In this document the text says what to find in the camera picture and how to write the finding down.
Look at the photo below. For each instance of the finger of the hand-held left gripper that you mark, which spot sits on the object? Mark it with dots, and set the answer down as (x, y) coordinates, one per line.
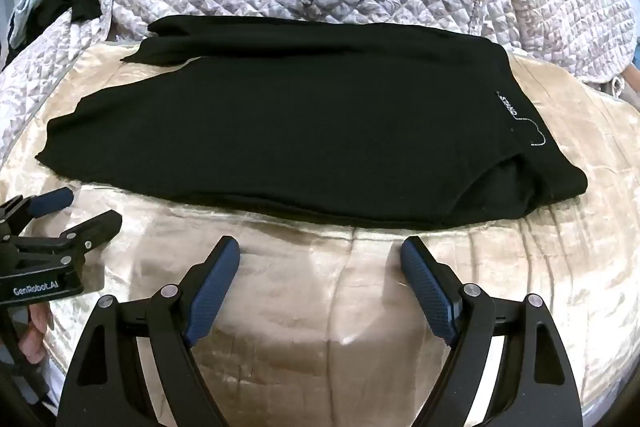
(52, 201)
(95, 227)

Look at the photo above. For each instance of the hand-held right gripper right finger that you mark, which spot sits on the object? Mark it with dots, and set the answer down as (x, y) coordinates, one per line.
(430, 292)

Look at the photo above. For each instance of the dark clothes pile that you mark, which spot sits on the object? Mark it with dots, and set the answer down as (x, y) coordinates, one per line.
(25, 12)

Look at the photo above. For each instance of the person's left hand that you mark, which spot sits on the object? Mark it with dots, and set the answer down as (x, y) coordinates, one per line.
(37, 332)

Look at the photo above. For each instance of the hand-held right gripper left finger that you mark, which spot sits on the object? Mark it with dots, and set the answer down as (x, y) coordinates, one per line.
(212, 292)

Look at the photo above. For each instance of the black pants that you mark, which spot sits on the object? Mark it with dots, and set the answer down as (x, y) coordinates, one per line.
(300, 132)

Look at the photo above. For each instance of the beige satin blanket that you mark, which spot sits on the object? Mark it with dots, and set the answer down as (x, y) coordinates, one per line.
(320, 302)

